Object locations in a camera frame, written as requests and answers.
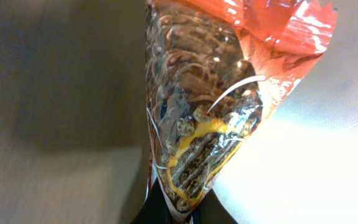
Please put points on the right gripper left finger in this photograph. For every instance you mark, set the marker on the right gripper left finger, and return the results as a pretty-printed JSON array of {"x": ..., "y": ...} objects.
[{"x": 154, "y": 210}]

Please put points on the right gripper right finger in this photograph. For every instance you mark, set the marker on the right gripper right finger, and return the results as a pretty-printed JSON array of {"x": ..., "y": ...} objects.
[{"x": 211, "y": 211}]

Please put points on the red orange snack bag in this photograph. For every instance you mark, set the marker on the red orange snack bag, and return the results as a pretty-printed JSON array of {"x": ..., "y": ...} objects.
[{"x": 215, "y": 71}]

